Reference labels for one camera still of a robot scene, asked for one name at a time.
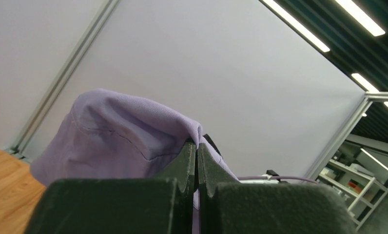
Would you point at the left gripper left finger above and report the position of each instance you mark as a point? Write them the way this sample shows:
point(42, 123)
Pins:
point(162, 204)

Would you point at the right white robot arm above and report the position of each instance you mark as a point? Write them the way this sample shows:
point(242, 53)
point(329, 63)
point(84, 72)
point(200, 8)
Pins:
point(270, 177)

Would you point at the metal storage shelf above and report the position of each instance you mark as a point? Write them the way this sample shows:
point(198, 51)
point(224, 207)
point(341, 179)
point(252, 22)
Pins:
point(360, 190)

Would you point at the lavender hat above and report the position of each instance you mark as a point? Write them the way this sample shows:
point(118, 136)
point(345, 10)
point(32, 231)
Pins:
point(108, 135)

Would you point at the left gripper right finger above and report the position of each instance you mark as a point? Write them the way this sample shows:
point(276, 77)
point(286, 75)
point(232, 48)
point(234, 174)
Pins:
point(227, 206)

